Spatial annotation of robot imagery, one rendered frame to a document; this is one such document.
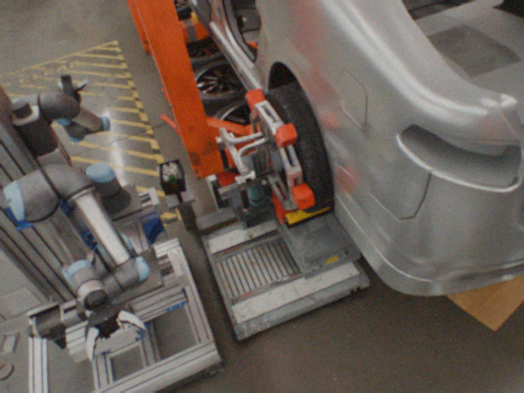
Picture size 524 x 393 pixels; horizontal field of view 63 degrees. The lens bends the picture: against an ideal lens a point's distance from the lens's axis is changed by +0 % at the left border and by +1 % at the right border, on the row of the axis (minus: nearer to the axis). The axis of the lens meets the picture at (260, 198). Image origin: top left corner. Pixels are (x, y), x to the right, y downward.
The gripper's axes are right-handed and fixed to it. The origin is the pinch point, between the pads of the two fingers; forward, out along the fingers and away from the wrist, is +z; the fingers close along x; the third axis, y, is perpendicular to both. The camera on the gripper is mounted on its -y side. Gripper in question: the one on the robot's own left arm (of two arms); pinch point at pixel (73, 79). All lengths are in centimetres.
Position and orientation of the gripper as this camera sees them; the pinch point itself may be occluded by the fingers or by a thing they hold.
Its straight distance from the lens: 257.1
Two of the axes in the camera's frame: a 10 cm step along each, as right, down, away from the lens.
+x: 9.9, -1.0, 0.9
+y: 0.1, 7.2, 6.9
